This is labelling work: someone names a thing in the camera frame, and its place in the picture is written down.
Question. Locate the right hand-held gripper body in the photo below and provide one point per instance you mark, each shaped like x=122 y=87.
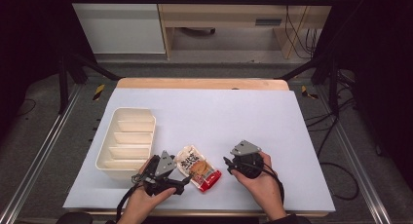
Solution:
x=248 y=159

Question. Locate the snack packet with red edge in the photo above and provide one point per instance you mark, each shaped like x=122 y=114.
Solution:
x=198 y=168

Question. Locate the light wooden desk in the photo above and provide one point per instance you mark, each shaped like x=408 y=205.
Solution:
x=227 y=14

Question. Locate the white table cover sheet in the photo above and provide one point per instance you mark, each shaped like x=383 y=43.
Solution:
x=227 y=120

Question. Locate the aluminium rail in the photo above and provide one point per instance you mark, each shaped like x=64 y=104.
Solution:
x=35 y=159
x=354 y=159

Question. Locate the cream divided organizer box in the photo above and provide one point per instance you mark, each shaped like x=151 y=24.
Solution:
x=128 y=142

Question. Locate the black horizontal frame bar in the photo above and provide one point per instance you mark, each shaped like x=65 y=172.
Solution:
x=195 y=0

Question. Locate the black chair part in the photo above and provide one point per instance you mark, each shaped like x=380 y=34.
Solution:
x=74 y=218

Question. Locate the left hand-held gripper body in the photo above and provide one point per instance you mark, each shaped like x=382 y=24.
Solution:
x=164 y=167

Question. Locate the white cabinet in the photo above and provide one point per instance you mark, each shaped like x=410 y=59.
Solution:
x=120 y=26

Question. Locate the person's left hand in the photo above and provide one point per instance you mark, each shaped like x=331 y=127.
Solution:
x=146 y=201

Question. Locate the yellow black tape piece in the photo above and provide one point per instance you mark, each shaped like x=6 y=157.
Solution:
x=98 y=91
x=307 y=93

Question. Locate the black metal stand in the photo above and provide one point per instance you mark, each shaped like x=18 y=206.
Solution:
x=328 y=74
x=65 y=81

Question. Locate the person's right hand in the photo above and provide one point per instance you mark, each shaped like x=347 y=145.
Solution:
x=259 y=188

